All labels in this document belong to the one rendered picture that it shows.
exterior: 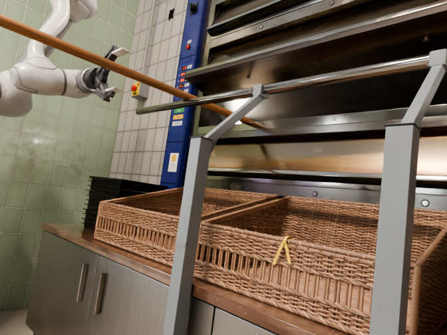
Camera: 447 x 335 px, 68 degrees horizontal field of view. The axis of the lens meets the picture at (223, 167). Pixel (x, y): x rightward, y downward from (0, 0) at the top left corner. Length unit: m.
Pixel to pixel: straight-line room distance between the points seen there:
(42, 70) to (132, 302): 0.87
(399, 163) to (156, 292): 0.73
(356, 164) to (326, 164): 0.11
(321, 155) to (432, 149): 0.36
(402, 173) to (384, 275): 0.16
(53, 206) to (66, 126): 0.52
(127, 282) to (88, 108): 1.56
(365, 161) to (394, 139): 0.66
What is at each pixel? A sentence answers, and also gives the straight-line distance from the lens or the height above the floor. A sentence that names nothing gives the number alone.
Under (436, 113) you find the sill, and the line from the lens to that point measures 1.22.
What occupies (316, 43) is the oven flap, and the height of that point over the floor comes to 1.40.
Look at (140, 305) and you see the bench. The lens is 1.09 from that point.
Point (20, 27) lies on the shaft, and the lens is 1.10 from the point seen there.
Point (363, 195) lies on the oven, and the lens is 1.22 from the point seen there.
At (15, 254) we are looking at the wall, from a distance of 2.38.
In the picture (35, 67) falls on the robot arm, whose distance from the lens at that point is 1.40.
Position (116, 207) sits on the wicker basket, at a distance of 1.33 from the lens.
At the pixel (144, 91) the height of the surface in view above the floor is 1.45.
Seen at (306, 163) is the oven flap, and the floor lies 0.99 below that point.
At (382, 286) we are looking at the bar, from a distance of 0.57.
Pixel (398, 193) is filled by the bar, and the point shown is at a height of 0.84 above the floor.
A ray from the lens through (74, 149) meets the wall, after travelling 2.41.
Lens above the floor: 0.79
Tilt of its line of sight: 6 degrees up
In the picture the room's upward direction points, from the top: 8 degrees clockwise
